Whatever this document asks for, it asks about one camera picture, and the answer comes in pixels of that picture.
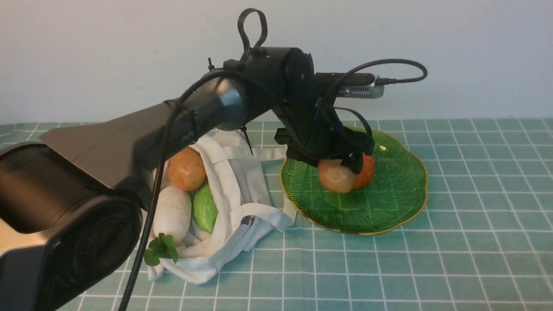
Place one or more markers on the green checkered tablecloth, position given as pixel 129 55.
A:
pixel 482 243

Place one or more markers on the brown potato in bag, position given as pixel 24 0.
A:
pixel 186 170

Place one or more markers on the green cucumber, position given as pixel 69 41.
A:
pixel 204 208

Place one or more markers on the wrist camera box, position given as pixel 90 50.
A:
pixel 358 85

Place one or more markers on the green glass leaf plate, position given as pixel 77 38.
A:
pixel 397 193

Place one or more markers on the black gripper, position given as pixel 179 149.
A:
pixel 311 134

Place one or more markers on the white radish with leaves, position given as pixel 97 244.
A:
pixel 171 222

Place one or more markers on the orange tomato on plate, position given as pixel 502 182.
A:
pixel 367 172

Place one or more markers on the brown potato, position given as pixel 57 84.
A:
pixel 335 177
pixel 186 170

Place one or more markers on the white cloth tote bag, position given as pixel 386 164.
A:
pixel 242 198

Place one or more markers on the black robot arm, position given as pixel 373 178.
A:
pixel 72 202

